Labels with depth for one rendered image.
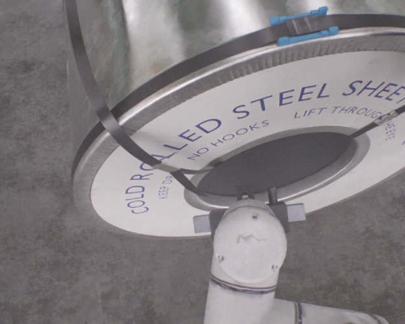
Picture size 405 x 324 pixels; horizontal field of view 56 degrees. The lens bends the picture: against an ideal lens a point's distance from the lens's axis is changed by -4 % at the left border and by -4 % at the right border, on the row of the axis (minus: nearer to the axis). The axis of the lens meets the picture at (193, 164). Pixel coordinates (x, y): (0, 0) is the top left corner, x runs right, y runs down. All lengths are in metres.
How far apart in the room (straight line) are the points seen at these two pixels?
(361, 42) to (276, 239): 0.44
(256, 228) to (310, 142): 1.03
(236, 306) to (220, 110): 0.43
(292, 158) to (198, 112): 0.76
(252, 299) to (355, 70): 0.52
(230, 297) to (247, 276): 0.04
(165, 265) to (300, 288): 0.64
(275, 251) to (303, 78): 0.42
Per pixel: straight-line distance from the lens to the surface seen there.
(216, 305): 0.51
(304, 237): 1.99
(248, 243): 0.46
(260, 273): 0.47
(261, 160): 1.52
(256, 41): 0.71
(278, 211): 0.67
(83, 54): 0.84
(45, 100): 2.51
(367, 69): 0.86
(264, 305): 0.51
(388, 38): 0.81
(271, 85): 0.78
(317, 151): 1.45
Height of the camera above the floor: 1.89
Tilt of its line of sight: 65 degrees down
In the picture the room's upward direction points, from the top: 8 degrees counter-clockwise
